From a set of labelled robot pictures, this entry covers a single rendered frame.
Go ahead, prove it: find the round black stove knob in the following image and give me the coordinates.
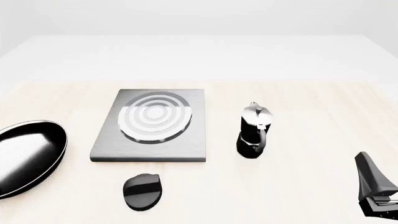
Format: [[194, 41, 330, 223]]
[[123, 172, 164, 212]]

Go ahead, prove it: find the black moka pot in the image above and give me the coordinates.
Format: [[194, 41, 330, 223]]
[[236, 101, 274, 159]]

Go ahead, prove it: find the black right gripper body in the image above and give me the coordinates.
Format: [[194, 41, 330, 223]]
[[358, 192, 398, 220]]

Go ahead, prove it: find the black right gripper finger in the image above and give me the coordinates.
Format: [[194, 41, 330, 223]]
[[354, 151, 398, 200]]

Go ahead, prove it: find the flat grey stove plate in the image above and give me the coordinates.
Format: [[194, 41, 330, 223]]
[[89, 88, 208, 163]]

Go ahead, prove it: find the black frying pan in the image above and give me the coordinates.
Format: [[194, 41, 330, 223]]
[[0, 119, 68, 200]]

